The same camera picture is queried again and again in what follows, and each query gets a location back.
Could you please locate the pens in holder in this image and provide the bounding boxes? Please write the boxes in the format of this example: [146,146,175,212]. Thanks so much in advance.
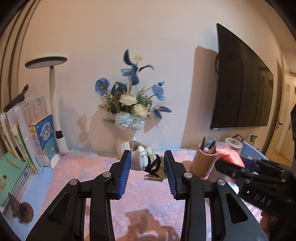
[200,135,220,155]

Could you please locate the right hand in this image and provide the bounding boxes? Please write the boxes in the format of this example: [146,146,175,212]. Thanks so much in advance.
[260,211,295,240]

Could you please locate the wooden door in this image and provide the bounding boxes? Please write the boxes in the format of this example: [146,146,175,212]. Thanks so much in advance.
[265,57,295,165]

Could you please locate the stack of books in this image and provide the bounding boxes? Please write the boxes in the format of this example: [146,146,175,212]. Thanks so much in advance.
[1,96,50,221]

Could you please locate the wall mounted black television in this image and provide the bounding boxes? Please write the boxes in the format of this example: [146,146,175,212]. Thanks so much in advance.
[210,24,273,130]

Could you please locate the pink patterned tablecloth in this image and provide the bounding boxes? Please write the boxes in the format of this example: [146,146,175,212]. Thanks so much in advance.
[38,149,273,241]

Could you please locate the white desk lamp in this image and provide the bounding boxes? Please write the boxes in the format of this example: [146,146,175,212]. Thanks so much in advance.
[25,53,69,169]

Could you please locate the brown pinecone ornament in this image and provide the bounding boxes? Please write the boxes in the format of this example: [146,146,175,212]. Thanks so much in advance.
[8,193,34,223]

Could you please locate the red soft pouch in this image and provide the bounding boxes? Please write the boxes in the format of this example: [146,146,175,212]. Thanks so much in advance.
[216,142,245,168]

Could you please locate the green book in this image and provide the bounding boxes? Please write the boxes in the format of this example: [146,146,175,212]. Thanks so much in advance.
[0,152,28,206]

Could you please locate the white ribbed vase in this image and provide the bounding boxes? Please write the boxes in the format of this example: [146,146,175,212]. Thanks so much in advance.
[115,128,136,156]

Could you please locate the artificial blue white flowers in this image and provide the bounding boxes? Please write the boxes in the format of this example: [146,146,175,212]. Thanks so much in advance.
[94,49,172,131]

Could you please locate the white keychain charm with strap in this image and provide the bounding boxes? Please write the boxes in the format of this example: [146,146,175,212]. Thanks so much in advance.
[129,140,167,182]

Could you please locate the wooden pen holder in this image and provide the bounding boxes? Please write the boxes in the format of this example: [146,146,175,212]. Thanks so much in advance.
[190,147,218,178]

